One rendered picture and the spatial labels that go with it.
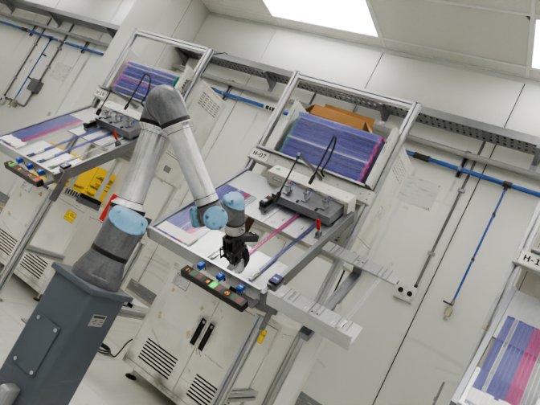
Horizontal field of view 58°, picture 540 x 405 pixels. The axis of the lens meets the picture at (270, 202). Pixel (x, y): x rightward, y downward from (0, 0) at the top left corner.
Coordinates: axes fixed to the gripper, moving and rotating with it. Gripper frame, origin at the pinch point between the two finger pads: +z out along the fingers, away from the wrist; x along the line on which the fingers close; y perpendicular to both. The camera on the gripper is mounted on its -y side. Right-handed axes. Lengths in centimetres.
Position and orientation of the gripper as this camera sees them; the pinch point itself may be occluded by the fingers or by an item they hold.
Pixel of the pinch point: (240, 269)
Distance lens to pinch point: 192.3
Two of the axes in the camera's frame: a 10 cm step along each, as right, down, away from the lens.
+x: 7.9, 3.5, -5.0
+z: -0.1, 8.3, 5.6
